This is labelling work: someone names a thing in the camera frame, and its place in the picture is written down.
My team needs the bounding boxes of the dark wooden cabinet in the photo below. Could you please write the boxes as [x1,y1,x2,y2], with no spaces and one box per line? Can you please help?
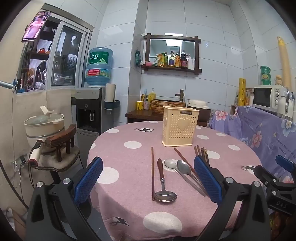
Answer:
[125,109,211,128]

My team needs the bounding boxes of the blue cup holder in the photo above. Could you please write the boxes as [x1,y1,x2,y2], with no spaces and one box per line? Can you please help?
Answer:
[104,100,120,110]

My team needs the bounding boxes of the sliding glass window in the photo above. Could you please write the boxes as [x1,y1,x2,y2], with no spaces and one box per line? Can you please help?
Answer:
[17,13,93,93]

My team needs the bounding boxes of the white and red hair dryer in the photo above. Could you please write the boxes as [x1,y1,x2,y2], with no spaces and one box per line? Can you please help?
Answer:
[28,140,43,168]

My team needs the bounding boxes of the dark soy sauce bottle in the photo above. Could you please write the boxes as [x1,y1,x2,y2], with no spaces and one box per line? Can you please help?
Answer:
[180,50,188,69]

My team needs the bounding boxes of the metal clamp pole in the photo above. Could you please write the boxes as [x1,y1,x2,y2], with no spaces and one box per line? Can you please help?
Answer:
[0,79,19,93]

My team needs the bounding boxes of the yellow snack bag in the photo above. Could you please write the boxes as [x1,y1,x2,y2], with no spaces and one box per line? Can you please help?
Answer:
[154,53,168,68]

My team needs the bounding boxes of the small dark wooden stool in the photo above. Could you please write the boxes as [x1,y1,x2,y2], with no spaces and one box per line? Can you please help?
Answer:
[45,124,77,162]

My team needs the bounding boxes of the beige plastic utensil holder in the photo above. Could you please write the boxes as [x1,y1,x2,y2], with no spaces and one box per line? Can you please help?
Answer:
[161,106,200,147]

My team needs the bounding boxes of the pink polka dot tablecloth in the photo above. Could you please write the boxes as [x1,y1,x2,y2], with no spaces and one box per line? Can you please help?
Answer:
[87,120,264,241]

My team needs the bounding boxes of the white paper cup stack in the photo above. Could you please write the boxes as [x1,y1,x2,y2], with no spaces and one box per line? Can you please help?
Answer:
[105,83,116,103]

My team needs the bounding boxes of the mounted smartphone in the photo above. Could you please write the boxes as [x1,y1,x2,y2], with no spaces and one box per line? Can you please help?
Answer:
[21,11,51,43]

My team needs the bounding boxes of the woven brown sink basin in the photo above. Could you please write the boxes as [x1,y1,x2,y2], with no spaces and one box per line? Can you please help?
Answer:
[150,99,187,115]

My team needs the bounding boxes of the long yellow tube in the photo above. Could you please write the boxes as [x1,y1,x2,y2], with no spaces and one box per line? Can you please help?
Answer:
[277,36,292,89]

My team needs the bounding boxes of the beige seat cushion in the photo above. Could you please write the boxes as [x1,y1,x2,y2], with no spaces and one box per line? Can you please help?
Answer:
[34,144,80,172]

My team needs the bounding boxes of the wooden handled metal spoon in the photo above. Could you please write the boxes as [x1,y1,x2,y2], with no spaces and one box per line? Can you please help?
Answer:
[154,158,178,203]

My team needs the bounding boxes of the yellow foil roll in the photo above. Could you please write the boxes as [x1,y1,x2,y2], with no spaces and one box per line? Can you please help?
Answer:
[238,77,246,106]

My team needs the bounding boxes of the purple floral cloth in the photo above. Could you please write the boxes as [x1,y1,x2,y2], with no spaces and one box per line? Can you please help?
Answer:
[208,105,296,184]

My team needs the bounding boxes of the yellow soap bottle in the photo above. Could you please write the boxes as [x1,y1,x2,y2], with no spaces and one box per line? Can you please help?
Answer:
[148,88,157,104]

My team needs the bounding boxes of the blue water jug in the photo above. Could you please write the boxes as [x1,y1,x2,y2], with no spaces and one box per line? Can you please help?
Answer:
[85,47,114,88]

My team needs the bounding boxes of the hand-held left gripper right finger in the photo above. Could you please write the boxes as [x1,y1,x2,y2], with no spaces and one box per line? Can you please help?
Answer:
[194,155,271,241]

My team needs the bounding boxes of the wooden framed mirror shelf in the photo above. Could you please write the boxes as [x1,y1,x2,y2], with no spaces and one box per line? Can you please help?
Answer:
[141,33,202,75]

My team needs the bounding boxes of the white kettle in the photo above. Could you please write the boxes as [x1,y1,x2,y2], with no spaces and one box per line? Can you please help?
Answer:
[277,90,296,120]

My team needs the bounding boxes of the long steel spoon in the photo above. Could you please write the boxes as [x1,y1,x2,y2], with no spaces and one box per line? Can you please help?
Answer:
[164,159,207,197]
[177,160,204,189]

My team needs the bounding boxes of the grey water dispenser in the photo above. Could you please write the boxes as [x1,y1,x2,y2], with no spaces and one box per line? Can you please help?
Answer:
[75,87,114,149]

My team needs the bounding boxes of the white power strip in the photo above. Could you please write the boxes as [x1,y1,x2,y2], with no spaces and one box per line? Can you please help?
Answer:
[10,155,28,168]

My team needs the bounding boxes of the cream pot with lid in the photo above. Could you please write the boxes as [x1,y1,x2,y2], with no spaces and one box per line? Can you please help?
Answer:
[23,105,65,147]

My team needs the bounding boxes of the green instant noodle cups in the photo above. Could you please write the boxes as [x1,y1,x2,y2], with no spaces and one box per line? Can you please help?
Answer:
[260,65,272,86]

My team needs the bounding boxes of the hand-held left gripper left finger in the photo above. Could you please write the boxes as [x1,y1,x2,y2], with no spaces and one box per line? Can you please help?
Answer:
[26,157,104,241]

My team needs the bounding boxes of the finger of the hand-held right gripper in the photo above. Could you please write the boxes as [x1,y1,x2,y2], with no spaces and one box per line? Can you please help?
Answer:
[253,165,280,186]
[275,154,296,173]

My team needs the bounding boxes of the white and brown rice cooker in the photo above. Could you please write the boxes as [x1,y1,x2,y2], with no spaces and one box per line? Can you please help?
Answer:
[187,99,211,127]

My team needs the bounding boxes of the white microwave oven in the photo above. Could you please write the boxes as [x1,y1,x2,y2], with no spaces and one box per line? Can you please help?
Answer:
[252,85,294,112]

